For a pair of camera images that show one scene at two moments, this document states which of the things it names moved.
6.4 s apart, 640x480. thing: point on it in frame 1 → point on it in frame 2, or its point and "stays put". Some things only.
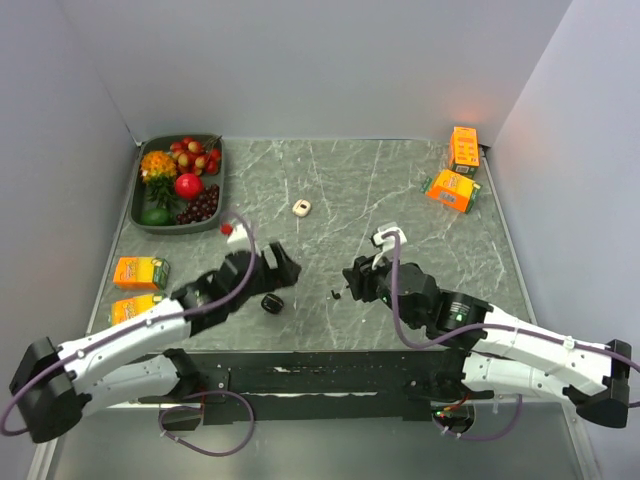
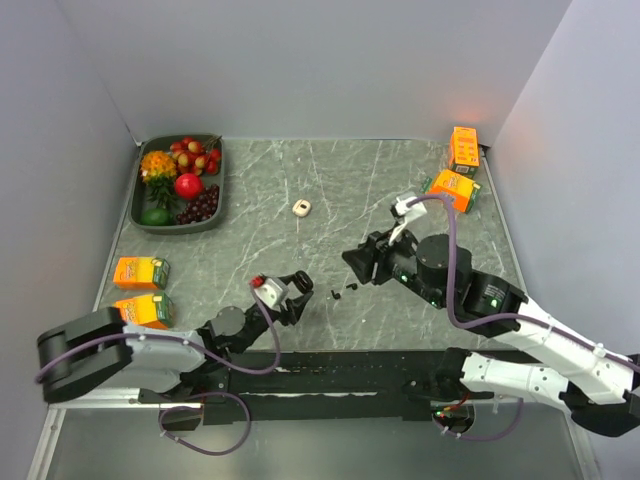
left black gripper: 285,273 → 294,309
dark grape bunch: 202,208 stays put
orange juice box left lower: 124,308 stays put
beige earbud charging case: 301,207 stays put
